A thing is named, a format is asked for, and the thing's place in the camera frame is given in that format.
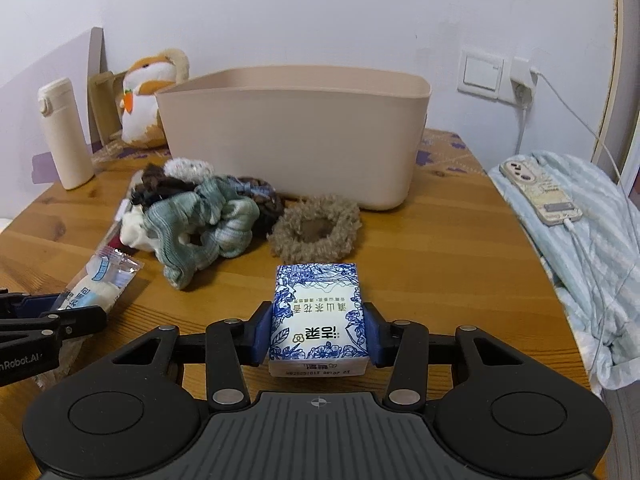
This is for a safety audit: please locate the white charging cable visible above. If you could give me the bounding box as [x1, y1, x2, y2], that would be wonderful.
[531, 66, 640, 376]

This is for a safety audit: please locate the blue white tissue pack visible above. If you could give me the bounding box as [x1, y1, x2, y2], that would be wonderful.
[268, 263, 369, 378]

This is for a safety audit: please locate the orange white hamster plush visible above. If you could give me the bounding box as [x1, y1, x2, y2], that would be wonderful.
[119, 49, 190, 148]

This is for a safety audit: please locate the wooden stand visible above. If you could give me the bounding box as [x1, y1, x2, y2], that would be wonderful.
[87, 70, 126, 145]

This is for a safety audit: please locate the white wall switch plate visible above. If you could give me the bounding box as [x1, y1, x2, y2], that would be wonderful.
[458, 50, 536, 108]

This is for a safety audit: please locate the brown fuzzy scrunchie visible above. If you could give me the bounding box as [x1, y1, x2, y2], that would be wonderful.
[268, 195, 361, 264]

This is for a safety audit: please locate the smartphone in beige case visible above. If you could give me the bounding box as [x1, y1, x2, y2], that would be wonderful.
[499, 159, 582, 226]

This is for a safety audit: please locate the beige plastic storage bin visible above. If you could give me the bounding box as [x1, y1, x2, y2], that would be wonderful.
[156, 65, 432, 210]

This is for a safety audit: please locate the patterned table mat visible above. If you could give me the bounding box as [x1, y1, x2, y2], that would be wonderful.
[92, 129, 486, 174]

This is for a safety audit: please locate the white framed board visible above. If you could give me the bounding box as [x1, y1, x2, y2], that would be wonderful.
[592, 0, 639, 181]

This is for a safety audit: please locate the white wall charger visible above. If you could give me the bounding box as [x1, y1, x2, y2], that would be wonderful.
[510, 56, 537, 90]

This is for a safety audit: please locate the white fuzzy scrunchie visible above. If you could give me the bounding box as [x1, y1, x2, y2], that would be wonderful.
[163, 157, 215, 184]

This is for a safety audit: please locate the light blue striped blanket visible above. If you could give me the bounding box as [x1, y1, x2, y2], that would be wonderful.
[489, 151, 639, 392]

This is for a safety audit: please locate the cream thermos bottle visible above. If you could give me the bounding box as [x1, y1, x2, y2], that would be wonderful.
[37, 78, 94, 190]

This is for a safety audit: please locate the clear packet white blue label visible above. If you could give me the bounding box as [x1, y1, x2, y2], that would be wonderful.
[35, 247, 143, 390]

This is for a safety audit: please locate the green striped scrunchie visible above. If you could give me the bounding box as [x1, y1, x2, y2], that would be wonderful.
[143, 177, 259, 289]

